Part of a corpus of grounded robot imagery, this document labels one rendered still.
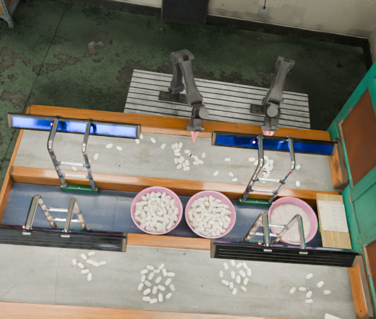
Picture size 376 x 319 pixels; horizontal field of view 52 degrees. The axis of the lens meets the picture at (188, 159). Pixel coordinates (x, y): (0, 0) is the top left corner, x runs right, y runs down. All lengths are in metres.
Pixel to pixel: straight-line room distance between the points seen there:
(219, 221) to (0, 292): 1.09
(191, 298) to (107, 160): 0.86
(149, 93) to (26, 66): 1.51
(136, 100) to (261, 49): 1.83
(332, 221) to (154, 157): 1.03
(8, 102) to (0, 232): 1.96
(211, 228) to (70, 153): 0.88
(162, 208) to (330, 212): 0.90
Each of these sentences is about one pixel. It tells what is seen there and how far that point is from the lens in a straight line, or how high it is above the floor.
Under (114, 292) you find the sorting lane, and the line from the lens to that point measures 1.93.
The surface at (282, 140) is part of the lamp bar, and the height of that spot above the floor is 1.10.
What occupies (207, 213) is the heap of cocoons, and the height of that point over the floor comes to 0.74.
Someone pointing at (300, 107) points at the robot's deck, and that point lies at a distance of 2.70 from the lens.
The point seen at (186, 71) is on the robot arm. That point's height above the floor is 1.06.
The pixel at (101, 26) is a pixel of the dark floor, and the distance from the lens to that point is 4.04.
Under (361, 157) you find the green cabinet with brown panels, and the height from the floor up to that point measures 1.00.
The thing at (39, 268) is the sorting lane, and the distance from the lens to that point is 2.01.
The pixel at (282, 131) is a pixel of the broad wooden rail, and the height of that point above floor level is 0.76.
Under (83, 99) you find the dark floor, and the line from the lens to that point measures 3.42.
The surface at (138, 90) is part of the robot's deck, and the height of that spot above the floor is 0.67.
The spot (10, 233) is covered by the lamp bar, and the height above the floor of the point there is 1.10.
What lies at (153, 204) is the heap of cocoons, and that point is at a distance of 2.06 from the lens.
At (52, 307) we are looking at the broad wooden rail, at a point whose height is 0.77.
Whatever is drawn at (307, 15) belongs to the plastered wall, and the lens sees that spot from 4.13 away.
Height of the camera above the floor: 2.62
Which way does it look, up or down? 59 degrees down
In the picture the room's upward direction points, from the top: 11 degrees clockwise
